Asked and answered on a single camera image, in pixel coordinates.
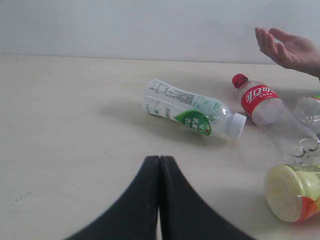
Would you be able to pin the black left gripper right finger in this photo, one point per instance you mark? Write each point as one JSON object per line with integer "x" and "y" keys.
{"x": 184, "y": 215}

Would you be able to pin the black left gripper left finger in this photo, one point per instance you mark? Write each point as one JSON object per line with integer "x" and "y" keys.
{"x": 134, "y": 215}

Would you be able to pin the green white label bottle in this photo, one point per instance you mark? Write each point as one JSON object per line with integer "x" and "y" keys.
{"x": 205, "y": 115}

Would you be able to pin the yellow label juice bottle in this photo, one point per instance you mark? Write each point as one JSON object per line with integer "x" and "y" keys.
{"x": 293, "y": 192}

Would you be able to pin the red label cola bottle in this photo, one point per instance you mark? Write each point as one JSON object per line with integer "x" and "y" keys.
{"x": 294, "y": 141}

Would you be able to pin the floral white label bottle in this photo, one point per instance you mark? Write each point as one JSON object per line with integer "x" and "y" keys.
{"x": 307, "y": 111}

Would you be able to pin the person's open hand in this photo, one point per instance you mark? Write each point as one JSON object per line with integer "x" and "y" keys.
{"x": 289, "y": 51}

